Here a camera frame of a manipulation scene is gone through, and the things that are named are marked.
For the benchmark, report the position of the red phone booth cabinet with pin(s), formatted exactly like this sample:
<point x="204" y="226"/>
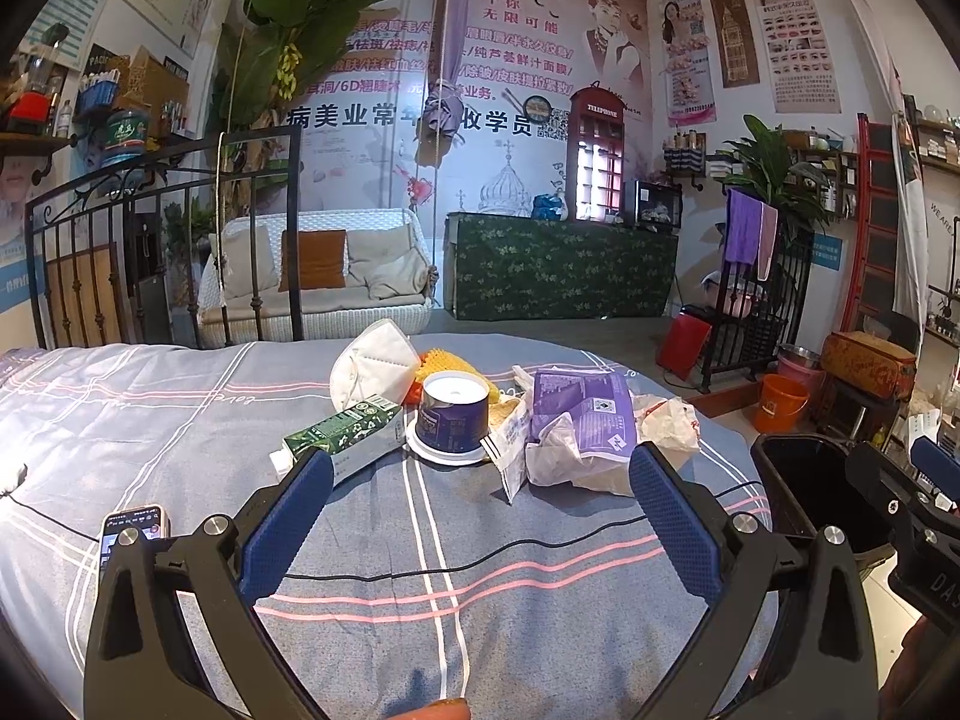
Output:
<point x="594" y="155"/>

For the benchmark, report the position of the green patterned covered table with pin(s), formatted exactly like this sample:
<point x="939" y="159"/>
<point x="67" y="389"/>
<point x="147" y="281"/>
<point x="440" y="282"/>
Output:
<point x="511" y="268"/>

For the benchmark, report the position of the potted green plant right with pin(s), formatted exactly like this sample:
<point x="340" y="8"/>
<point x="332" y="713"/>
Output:
<point x="770" y="173"/>

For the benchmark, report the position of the white red plastic bag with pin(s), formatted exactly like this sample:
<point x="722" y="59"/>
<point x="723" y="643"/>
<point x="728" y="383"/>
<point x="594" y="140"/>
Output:
<point x="669" y="423"/>

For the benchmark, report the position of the black trash bin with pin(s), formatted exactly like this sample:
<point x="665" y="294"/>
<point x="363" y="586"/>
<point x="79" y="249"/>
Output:
<point x="804" y="476"/>

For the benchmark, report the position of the orange patterned box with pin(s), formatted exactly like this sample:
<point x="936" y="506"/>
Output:
<point x="878" y="367"/>

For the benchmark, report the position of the black iron bed frame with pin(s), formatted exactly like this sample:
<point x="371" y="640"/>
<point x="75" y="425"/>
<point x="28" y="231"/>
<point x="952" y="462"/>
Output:
<point x="111" y="256"/>

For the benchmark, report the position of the small television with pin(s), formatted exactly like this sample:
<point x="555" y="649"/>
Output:
<point x="653" y="206"/>

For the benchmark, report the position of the red ladder shelf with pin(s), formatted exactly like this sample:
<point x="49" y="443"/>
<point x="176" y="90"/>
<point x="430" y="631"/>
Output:
<point x="872" y="279"/>

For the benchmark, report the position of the red bag on floor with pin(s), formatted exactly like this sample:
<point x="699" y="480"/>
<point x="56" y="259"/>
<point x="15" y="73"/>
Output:
<point x="682" y="347"/>

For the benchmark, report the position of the green white carton box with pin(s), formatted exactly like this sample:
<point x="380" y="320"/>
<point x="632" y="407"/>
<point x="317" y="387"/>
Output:
<point x="354" y="438"/>

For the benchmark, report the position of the orange plastic bucket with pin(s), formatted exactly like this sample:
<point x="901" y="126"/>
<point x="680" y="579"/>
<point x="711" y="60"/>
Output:
<point x="781" y="404"/>

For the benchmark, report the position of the smartphone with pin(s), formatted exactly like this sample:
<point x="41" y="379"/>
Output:
<point x="123" y="527"/>

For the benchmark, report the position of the yellow foam fruit net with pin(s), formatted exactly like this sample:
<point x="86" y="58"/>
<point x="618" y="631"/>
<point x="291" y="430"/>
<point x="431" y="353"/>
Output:
<point x="439" y="360"/>

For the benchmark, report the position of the brown cushion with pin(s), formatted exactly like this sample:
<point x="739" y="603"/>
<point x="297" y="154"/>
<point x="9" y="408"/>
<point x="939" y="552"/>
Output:
<point x="322" y="259"/>

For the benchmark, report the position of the large green banana plant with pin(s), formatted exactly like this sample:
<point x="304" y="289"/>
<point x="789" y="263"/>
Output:
<point x="348" y="73"/>

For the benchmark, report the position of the purple disc spindle case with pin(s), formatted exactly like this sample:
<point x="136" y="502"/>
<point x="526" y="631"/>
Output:
<point x="449" y="425"/>

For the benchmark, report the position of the purple towel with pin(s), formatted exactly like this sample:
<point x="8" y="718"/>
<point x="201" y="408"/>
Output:
<point x="743" y="228"/>

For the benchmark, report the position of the purple white plastic package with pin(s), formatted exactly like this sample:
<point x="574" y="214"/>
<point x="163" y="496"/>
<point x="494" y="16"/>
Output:
<point x="582" y="430"/>

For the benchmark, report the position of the pink towel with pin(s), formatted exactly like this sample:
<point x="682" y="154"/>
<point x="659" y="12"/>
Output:
<point x="766" y="241"/>

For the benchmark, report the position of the white striped paper package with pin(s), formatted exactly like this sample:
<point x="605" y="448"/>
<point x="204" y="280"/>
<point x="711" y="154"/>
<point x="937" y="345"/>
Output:
<point x="509" y="422"/>

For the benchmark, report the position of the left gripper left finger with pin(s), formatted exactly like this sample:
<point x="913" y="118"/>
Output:
<point x="141" y="661"/>

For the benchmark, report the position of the blue striped bed sheet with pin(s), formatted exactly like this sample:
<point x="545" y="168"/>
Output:
<point x="417" y="583"/>

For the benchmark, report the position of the black metal rack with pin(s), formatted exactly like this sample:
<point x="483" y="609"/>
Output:
<point x="750" y="320"/>

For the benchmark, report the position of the white wicker swing sofa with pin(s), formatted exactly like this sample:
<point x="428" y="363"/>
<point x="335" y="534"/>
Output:
<point x="249" y="288"/>

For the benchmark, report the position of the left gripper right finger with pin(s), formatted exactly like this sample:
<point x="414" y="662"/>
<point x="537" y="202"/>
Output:
<point x="820" y="659"/>

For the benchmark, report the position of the white face mask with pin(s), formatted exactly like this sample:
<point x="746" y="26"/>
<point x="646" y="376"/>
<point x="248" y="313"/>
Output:
<point x="380" y="361"/>

